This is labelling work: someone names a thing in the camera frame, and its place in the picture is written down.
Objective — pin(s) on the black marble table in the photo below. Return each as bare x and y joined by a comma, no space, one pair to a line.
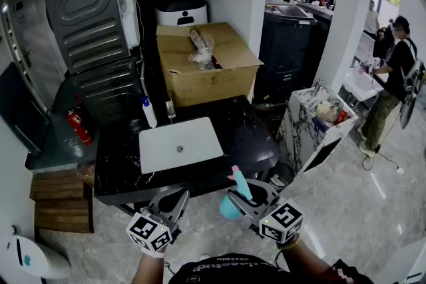
246,133

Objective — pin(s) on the white bottle blue cap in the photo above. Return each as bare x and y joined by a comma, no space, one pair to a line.
149,114

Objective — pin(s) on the red fire extinguisher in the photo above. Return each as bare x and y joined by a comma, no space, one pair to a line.
80,126

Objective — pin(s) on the dark flat panel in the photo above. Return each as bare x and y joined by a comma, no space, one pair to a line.
20,109

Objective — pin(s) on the small round waste bin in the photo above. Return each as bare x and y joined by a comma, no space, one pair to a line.
281,176

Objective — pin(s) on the large cardboard box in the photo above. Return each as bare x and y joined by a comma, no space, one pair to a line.
206,83

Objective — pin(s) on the brown wooden steps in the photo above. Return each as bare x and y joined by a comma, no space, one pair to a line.
60,203

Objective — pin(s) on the person's black printed shirt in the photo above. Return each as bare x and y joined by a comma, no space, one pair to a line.
233,272

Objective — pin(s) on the white marble cabinet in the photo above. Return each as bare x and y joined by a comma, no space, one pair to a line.
299,129

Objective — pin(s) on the silver refrigerator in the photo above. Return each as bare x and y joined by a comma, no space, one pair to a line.
30,43

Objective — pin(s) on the white rectangular sink basin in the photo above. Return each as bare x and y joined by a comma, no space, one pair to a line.
166,146

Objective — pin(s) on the person's left forearm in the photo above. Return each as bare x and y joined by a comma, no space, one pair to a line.
148,267

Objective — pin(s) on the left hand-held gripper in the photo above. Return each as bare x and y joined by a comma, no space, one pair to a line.
148,231

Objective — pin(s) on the chrome faucet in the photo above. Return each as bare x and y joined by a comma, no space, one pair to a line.
170,108

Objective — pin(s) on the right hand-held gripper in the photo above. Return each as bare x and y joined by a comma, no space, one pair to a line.
281,221

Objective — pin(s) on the person's right forearm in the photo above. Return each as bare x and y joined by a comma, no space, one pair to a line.
306,261

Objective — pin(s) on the white washbasin stand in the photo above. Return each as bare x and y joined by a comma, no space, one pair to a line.
361,86

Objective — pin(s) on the white rounded floor device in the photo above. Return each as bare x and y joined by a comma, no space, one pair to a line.
36,262

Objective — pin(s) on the white and black round appliance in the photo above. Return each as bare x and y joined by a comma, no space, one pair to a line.
181,11

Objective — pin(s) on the black cabinet counter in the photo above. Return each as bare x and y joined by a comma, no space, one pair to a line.
286,53

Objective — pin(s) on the large grey metal appliance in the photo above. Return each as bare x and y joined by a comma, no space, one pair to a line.
86,6

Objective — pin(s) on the dark grey metal appliance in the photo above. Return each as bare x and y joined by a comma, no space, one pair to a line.
110,93

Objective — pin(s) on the crumpled clear plastic wrap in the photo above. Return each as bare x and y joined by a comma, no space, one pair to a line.
202,51

